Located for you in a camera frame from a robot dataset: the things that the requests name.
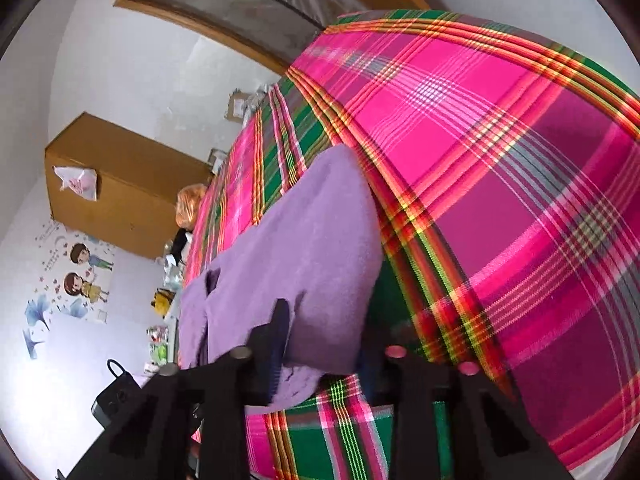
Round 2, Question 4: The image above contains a bag of oranges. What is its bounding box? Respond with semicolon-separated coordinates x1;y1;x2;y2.
175;184;207;228

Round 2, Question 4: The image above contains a cartoon wall sticker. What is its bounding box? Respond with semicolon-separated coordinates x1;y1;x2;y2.
22;220;116;361

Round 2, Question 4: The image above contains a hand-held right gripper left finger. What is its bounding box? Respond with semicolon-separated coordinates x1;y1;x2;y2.
67;299;291;480

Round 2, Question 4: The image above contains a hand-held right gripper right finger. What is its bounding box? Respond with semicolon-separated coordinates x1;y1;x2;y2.
357;342;573;480

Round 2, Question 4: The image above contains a white plastic bag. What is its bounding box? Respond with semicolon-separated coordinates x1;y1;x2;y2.
52;165;98;202

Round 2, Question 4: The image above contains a pink green plaid bed sheet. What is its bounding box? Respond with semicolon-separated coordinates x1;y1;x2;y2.
182;9;640;480

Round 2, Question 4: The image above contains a purple fleece garment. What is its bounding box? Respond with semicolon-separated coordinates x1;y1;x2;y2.
177;144;386;413

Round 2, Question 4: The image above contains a black cloth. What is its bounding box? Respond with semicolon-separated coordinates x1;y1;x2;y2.
170;227;193;261

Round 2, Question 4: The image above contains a wooden wardrobe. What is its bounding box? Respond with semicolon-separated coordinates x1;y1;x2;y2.
44;112;216;261

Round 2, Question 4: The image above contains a yellow shopping bag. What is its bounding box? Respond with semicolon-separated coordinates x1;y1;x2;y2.
151;287;175;317

